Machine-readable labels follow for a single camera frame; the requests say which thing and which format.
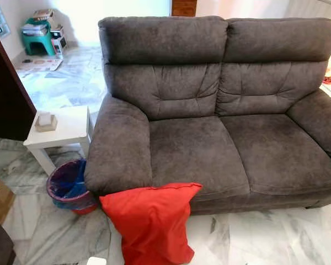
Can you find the red pillow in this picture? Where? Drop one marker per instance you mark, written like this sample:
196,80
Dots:
151,223

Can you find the grey two-seat fabric sofa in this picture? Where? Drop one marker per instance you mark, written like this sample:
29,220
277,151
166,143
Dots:
220,138

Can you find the printed floor mat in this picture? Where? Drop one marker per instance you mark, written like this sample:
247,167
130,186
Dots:
38,64

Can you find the white side table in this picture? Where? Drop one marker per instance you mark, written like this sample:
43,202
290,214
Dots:
69,130

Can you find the red bin with blue bag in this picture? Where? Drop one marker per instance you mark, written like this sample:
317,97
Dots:
69,185

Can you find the beige tissue box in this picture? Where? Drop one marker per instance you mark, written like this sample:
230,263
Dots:
45,122

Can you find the green plastic stool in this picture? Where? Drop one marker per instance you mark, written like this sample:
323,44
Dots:
36,40

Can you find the stack of boxes and papers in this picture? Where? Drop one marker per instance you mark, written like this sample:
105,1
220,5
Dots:
42,15

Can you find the dark wooden door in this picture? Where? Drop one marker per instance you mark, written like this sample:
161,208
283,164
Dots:
5,94

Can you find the brown wooden post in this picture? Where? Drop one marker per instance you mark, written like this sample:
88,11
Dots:
183,7

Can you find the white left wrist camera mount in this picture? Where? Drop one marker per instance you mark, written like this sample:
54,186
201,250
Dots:
96,261

